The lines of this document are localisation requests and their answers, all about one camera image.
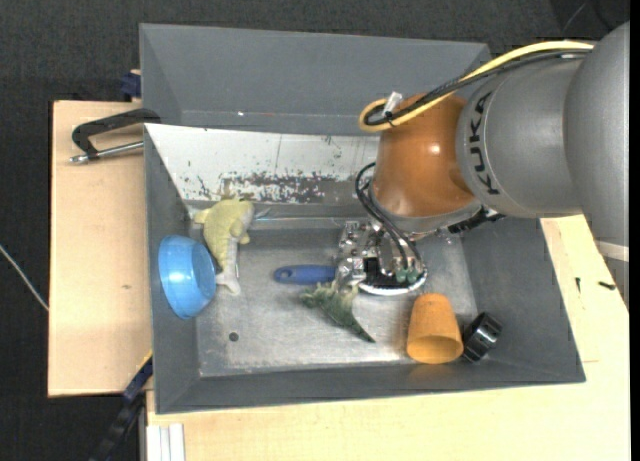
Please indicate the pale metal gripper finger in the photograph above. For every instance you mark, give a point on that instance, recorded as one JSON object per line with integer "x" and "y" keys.
{"x": 351, "y": 269}
{"x": 351, "y": 238}

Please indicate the green toy dinosaur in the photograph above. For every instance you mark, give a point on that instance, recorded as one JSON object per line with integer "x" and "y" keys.
{"x": 340, "y": 308}

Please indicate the orange plastic cup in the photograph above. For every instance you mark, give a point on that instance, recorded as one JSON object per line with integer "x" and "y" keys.
{"x": 434, "y": 331}

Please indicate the yellow-green plush fish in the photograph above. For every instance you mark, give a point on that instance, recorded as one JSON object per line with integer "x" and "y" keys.
{"x": 226, "y": 231}

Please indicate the blue plastic bowl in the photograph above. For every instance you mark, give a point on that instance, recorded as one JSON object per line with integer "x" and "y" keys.
{"x": 186, "y": 276}

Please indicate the grey metal bin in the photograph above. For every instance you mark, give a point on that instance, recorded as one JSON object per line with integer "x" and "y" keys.
{"x": 300, "y": 79}

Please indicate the pale wood board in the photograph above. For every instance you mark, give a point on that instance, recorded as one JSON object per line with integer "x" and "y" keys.
{"x": 95, "y": 249}

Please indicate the black cylinder on white bracket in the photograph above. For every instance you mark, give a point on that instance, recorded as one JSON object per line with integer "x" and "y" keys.
{"x": 475, "y": 222}

